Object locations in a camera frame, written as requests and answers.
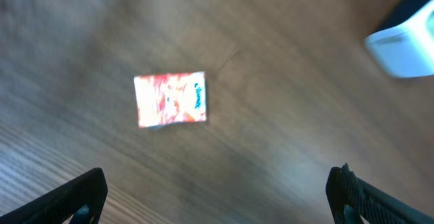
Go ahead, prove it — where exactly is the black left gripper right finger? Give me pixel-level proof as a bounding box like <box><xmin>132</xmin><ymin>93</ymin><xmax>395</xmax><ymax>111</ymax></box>
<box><xmin>325</xmin><ymin>164</ymin><xmax>433</xmax><ymax>224</ymax></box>

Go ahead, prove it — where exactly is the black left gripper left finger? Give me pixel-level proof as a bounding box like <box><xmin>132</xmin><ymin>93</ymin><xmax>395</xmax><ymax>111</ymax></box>
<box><xmin>1</xmin><ymin>168</ymin><xmax>108</xmax><ymax>224</ymax></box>

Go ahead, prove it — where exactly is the red tissue pack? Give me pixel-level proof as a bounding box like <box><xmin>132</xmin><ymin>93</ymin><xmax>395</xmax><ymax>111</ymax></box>
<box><xmin>134</xmin><ymin>71</ymin><xmax>207</xmax><ymax>128</ymax></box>

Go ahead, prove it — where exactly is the white barcode scanner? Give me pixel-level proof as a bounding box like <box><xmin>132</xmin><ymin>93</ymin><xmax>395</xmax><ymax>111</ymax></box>
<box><xmin>364</xmin><ymin>0</ymin><xmax>433</xmax><ymax>78</ymax></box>

